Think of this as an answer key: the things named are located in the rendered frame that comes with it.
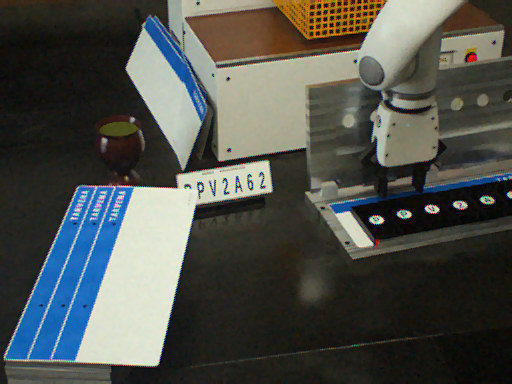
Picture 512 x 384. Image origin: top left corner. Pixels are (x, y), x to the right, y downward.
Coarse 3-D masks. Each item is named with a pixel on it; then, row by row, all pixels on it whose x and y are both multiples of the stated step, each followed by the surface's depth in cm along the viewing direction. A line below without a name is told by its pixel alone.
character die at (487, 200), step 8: (480, 184) 167; (472, 192) 165; (480, 192) 165; (488, 192) 165; (472, 200) 163; (480, 200) 163; (488, 200) 163; (496, 200) 163; (480, 208) 161; (488, 208) 161; (496, 208) 161; (504, 208) 161; (488, 216) 159; (496, 216) 159; (504, 216) 159
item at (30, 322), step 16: (80, 192) 151; (80, 208) 147; (64, 224) 144; (80, 224) 144; (64, 240) 140; (48, 256) 137; (64, 256) 137; (48, 272) 134; (48, 288) 131; (32, 304) 128; (48, 304) 128; (32, 320) 125; (16, 336) 123; (32, 336) 123; (16, 352) 120; (16, 368) 120; (32, 368) 120; (48, 368) 120; (64, 368) 120; (80, 368) 119; (96, 368) 119; (112, 368) 121; (128, 368) 130
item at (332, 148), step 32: (480, 64) 165; (320, 96) 158; (352, 96) 161; (448, 96) 166; (320, 128) 160; (352, 128) 163; (448, 128) 169; (480, 128) 171; (320, 160) 162; (352, 160) 164; (448, 160) 170; (480, 160) 172
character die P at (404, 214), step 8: (384, 200) 162; (392, 200) 163; (400, 200) 163; (408, 200) 162; (384, 208) 160; (392, 208) 161; (400, 208) 161; (408, 208) 161; (392, 216) 158; (400, 216) 158; (408, 216) 158; (416, 216) 159; (400, 224) 157; (408, 224) 156; (416, 224) 157; (424, 224) 157; (408, 232) 155; (416, 232) 155
